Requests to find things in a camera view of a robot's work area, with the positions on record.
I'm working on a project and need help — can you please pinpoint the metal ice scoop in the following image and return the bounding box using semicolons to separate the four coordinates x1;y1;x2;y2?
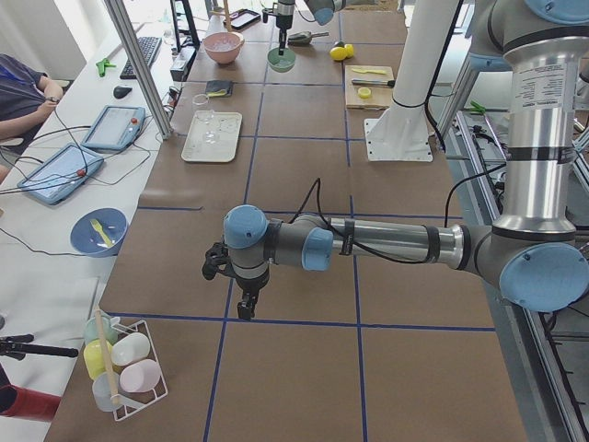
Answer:
287;31;329;46

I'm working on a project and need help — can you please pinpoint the clear plastic cup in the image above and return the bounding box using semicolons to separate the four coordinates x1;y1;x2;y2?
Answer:
92;372;121;412

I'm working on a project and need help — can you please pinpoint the pink bowl with ice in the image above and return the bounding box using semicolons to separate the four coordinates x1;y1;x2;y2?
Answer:
202;32;245;64

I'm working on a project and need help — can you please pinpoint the half lemon slice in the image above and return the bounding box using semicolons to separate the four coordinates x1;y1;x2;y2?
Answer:
357;87;372;99

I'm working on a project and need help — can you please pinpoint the pink plastic cup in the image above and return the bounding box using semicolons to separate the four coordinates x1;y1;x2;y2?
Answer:
120;359;161;393

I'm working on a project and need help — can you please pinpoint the yellow plastic fork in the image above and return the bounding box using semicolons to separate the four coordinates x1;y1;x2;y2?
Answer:
90;218;114;248

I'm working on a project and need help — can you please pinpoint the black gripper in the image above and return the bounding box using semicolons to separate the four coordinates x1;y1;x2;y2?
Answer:
202;242;270;321
261;4;295;56

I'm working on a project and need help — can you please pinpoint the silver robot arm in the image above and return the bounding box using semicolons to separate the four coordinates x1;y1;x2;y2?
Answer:
202;1;588;320
261;0;348;55

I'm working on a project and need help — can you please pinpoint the white plastic cup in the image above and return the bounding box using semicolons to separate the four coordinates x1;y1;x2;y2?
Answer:
110;332;151;366

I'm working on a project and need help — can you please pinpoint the aluminium frame post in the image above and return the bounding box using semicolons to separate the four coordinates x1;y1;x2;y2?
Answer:
105;0;172;140

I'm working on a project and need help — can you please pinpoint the black keyboard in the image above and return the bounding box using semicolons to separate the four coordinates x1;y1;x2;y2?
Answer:
119;36;164;80

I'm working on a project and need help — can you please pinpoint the green plastic cup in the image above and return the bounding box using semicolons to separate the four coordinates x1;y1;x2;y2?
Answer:
83;312;121;345

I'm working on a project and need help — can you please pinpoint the silver handled knife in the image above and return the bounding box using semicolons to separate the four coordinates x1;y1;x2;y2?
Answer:
351;78;396;88

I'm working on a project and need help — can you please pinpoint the grey folded cloth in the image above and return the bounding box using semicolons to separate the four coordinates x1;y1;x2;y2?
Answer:
205;80;234;98

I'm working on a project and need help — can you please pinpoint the white wire cup rack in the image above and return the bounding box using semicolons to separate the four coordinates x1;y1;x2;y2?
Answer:
92;309;168;422

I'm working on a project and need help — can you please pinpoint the seated person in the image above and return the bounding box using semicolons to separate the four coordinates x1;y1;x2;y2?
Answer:
1;53;64;156

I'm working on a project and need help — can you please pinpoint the wooden cutting board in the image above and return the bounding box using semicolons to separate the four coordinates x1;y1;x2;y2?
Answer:
344;65;395;110

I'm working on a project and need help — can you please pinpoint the blue teach pendant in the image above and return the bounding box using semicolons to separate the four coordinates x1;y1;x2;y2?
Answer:
17;143;104;205
81;105;146;152

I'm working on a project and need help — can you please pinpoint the yellow lemon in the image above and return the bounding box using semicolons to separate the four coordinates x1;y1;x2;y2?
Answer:
329;46;348;62
344;43;354;58

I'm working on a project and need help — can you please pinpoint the green ceramic bowl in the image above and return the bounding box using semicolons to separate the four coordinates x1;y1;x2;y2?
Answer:
267;48;296;73

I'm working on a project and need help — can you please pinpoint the cream bear tray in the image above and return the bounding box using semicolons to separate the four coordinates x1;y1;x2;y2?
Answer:
180;110;242;163

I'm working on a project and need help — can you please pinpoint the yellow plastic knife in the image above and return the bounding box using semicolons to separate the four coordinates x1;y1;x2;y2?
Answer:
351;67;388;76

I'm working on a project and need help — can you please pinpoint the black computer mouse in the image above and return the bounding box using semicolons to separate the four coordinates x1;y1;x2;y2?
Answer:
112;86;133;99

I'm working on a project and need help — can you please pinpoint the blue plastic bowl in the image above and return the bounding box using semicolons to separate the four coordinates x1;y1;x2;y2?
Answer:
70;208;128;258

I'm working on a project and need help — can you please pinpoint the clear wine glass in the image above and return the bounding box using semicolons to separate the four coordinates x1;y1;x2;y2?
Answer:
192;93;218;144

